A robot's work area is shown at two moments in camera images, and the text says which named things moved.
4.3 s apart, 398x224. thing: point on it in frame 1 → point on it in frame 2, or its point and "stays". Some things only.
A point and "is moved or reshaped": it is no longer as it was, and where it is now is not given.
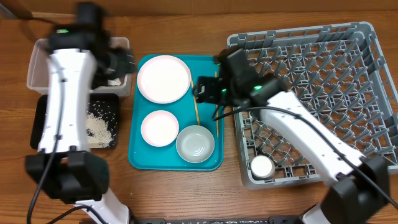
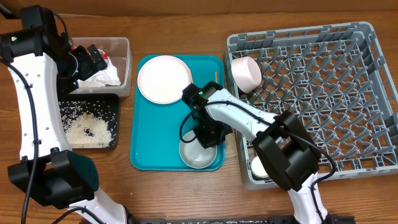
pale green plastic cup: (262, 167) stays
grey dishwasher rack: (339, 71) stays
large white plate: (163, 79) stays
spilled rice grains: (101, 124) stays
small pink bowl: (160, 128) is moved or reshaped
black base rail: (221, 220) stays
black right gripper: (203, 90) → (206, 142)
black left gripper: (127, 65) → (89, 67)
